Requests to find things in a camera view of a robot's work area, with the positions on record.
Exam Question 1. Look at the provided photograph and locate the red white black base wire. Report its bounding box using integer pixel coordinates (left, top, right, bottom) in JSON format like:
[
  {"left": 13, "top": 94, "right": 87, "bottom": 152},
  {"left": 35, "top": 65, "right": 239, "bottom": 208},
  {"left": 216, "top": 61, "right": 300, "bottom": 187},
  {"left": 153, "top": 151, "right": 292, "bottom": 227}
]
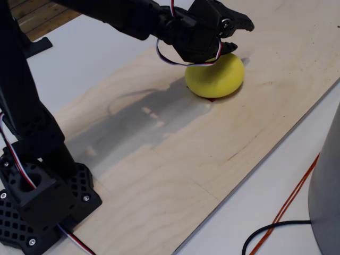
[{"left": 57, "top": 224, "right": 97, "bottom": 255}]

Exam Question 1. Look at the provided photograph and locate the orange cord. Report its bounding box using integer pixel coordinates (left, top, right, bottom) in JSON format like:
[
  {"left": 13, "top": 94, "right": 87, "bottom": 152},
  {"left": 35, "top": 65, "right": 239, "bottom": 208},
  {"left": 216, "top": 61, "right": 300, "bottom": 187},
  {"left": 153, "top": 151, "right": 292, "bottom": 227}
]
[{"left": 249, "top": 152, "right": 321, "bottom": 255}]

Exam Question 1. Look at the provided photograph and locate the red white black gripper wire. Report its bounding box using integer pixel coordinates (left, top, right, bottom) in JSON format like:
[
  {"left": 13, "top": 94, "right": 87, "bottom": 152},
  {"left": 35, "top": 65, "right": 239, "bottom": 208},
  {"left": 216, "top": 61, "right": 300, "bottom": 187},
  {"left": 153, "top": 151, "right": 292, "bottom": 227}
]
[{"left": 156, "top": 0, "right": 223, "bottom": 67}]

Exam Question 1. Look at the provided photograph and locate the black cable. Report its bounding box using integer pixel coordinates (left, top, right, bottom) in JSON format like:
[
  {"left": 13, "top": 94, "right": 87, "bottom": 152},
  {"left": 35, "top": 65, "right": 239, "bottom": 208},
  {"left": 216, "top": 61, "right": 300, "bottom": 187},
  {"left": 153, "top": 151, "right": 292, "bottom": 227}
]
[{"left": 242, "top": 219, "right": 312, "bottom": 255}]

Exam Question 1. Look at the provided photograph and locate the yellow foam ball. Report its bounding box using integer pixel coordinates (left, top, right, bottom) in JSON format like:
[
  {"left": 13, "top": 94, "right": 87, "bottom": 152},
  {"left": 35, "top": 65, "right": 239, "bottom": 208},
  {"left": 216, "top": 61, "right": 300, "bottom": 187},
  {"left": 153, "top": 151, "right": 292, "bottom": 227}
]
[{"left": 185, "top": 52, "right": 245, "bottom": 99}]

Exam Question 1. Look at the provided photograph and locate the black stand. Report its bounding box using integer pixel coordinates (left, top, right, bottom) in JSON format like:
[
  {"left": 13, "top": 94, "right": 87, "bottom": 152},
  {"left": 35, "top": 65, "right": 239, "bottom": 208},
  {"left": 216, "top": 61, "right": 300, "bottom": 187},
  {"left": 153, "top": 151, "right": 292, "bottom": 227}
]
[{"left": 12, "top": 15, "right": 53, "bottom": 58}]

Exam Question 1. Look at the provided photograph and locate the grey cone-shaped base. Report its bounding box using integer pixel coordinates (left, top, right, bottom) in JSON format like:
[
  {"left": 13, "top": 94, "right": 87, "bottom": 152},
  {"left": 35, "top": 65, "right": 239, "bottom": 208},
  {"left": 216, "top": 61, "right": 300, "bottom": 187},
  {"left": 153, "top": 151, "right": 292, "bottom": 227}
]
[{"left": 308, "top": 100, "right": 340, "bottom": 255}]

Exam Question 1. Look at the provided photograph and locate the red white black arm wire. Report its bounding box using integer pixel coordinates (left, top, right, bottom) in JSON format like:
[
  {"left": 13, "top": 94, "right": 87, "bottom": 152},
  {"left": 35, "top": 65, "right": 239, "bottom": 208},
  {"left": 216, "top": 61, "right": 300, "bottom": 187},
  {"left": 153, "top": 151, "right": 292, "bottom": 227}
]
[{"left": 0, "top": 112, "right": 37, "bottom": 190}]

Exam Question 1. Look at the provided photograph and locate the plywood board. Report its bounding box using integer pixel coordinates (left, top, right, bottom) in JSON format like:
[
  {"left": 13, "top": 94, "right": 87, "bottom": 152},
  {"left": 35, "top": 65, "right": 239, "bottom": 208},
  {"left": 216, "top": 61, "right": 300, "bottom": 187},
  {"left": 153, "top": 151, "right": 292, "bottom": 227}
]
[{"left": 39, "top": 0, "right": 340, "bottom": 255}]

